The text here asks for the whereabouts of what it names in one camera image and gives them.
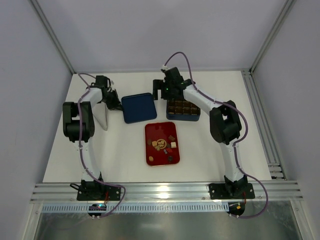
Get metal serving tongs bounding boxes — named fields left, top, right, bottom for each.
left=92, top=102, right=109, bottom=131

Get blue chocolate tin box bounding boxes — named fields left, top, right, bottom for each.
left=166, top=100, right=201, bottom=122

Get blue tin lid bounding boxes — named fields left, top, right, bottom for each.
left=121, top=92, right=157, bottom=124

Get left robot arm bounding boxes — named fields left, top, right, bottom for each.
left=62, top=75, right=123, bottom=201

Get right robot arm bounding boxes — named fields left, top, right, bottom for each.
left=153, top=65, right=248, bottom=199

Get red lacquer tray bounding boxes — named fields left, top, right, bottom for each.
left=144, top=121, right=180, bottom=167

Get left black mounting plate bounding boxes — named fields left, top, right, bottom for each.
left=76, top=182, right=121, bottom=201

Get black mounting plate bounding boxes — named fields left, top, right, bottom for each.
left=208, top=183, right=256, bottom=200
left=76, top=182, right=121, bottom=201

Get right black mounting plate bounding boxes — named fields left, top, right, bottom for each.
left=208, top=183, right=256, bottom=200

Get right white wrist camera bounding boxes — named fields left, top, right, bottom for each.
left=160, top=65, right=169, bottom=72

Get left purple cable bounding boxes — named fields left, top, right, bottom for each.
left=77, top=73, right=127, bottom=217

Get purple cable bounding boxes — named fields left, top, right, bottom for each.
left=163, top=51, right=270, bottom=219
left=77, top=73, right=127, bottom=217

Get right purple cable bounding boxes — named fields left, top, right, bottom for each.
left=163, top=51, right=270, bottom=219

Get aluminium front rail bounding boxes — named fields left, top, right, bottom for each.
left=30, top=180, right=303, bottom=203

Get left aluminium corner post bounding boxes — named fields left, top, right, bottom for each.
left=28, top=0, right=76, bottom=75

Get aluminium corner post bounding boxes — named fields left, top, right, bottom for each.
left=28, top=0, right=76, bottom=75
left=249, top=0, right=297, bottom=75

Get slotted cable duct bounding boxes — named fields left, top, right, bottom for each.
left=41, top=201, right=229, bottom=214

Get right aluminium side rail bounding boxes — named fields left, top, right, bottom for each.
left=241, top=69, right=287, bottom=181

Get right aluminium corner post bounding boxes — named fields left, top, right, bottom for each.
left=249, top=0, right=297, bottom=75

